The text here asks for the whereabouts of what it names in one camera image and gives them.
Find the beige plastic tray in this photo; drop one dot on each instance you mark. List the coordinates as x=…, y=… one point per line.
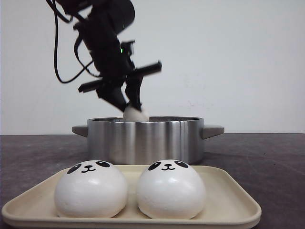
x=228, y=206

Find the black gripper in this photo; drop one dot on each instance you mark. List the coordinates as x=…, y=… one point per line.
x=115, y=68

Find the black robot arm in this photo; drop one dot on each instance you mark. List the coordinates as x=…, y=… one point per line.
x=99, y=23

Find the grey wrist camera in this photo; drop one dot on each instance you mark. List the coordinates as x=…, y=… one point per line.
x=127, y=47

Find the panda bun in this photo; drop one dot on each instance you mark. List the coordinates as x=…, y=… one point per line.
x=91, y=189
x=132, y=114
x=170, y=189

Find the stainless steel pot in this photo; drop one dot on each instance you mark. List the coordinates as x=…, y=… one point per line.
x=141, y=143

